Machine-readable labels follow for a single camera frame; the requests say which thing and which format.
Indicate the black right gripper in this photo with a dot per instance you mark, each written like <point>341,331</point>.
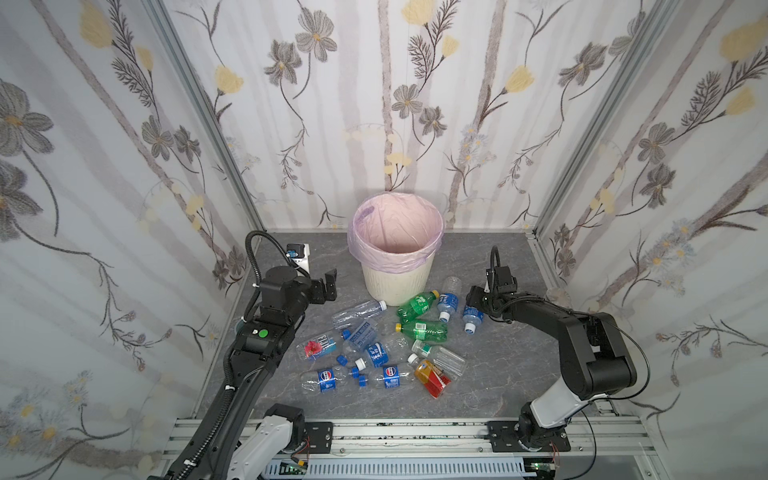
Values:
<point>483,300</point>

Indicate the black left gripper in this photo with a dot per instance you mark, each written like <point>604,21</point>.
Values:
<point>324,288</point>

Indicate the clear bottle white cap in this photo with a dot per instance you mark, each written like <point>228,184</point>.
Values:
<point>367,310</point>

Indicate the clear bottle blue label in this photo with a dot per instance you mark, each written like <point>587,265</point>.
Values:
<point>448,301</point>
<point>472,318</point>

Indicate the tall clear blue print bottle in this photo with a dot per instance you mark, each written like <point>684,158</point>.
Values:
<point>361,337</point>

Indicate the clear bottle green label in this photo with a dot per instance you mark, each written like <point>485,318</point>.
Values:
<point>448,361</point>

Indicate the red yellow drink bottle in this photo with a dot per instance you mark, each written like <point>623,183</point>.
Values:
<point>432,377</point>

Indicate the blue label bottle white cap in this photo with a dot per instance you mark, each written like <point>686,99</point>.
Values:
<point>390,349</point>

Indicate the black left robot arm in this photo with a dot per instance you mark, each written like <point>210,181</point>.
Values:
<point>271,321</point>

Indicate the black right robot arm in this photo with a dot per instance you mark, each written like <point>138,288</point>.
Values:
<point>595,362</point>

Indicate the cream waste bin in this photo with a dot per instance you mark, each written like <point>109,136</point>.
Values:
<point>397,289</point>

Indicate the pink bin liner bag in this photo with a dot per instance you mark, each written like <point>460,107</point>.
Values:
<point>395,232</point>

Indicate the green bottle upper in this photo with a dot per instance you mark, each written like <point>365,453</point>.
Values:
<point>417,306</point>

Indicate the green bottle middle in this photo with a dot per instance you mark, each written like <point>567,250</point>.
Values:
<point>427,331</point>

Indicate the Pepsi bottle left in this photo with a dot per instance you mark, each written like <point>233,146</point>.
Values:
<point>324,380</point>

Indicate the pepsi bottle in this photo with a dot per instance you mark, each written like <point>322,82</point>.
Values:
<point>394,376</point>
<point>324,380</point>

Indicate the Pepsi bottle right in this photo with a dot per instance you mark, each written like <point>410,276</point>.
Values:
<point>394,376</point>

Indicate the white cable duct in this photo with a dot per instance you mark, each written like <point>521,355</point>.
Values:
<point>402,468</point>

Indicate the aluminium rail frame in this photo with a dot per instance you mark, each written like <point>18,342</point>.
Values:
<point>602,447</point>

